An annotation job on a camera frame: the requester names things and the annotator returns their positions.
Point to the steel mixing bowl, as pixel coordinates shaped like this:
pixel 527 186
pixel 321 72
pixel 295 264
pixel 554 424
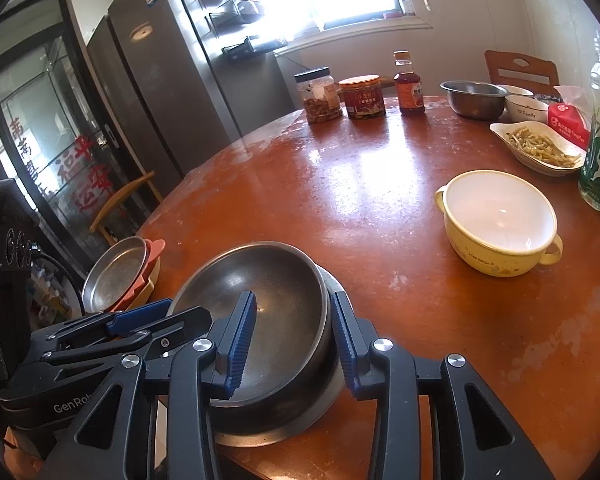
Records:
pixel 472 105

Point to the red tissue pack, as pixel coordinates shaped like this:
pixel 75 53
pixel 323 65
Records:
pixel 567 122

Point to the white ceramic bowl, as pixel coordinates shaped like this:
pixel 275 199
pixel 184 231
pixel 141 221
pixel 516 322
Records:
pixel 522 110
pixel 517 90

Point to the round steel tray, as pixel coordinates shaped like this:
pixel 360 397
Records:
pixel 112 275

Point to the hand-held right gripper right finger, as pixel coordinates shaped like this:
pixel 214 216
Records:
pixel 347 350

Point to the red jar orange lid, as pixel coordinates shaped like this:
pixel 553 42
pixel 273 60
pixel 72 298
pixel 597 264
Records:
pixel 362 100

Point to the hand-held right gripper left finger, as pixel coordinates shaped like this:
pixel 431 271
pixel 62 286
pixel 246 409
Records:
pixel 240 350

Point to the wooden chair with cutout back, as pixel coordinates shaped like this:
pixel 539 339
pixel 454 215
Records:
pixel 522 72

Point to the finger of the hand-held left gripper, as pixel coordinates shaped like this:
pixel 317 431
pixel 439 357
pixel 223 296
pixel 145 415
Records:
pixel 140 316
pixel 180 325

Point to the white plate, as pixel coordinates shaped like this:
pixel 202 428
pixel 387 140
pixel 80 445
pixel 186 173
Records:
pixel 530 164

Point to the pickled vegetable strips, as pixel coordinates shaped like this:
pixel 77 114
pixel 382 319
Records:
pixel 545 147

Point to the yellow plastic plate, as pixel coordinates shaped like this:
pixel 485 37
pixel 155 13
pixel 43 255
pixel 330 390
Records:
pixel 153 282

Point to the glass door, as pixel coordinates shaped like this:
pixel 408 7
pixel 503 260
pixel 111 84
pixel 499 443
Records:
pixel 45 125

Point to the wooden chair with curved back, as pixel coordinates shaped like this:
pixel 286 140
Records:
pixel 125 192

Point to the black-lid clear jar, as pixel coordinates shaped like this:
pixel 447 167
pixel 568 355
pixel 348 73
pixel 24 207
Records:
pixel 320 100

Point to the grey refrigerator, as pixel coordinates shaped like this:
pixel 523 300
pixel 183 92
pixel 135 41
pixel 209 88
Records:
pixel 155 85

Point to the brown sauce bottle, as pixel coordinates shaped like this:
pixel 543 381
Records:
pixel 410 95

